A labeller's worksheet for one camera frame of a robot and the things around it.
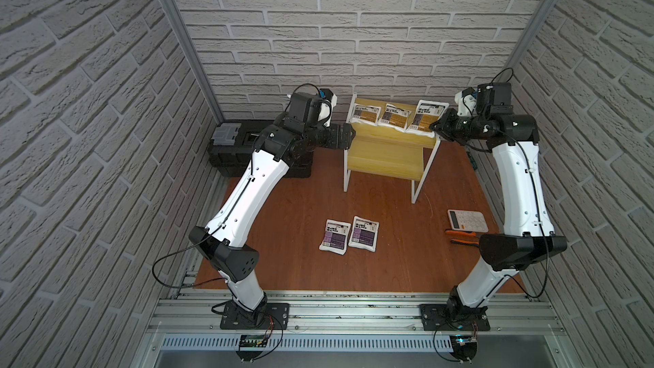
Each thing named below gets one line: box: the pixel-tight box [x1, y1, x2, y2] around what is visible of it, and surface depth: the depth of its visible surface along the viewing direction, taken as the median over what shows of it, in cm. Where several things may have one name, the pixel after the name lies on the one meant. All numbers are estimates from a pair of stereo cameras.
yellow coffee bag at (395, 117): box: [377, 103, 413, 133], surface depth 82 cm
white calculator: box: [447, 208, 489, 233], surface depth 95 cm
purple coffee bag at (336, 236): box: [318, 218, 352, 256], surface depth 91 cm
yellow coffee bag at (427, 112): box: [404, 99, 451, 138], surface depth 77 cm
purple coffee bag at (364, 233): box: [348, 215, 380, 253], surface depth 91 cm
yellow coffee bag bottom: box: [349, 103, 383, 127], surface depth 82 cm
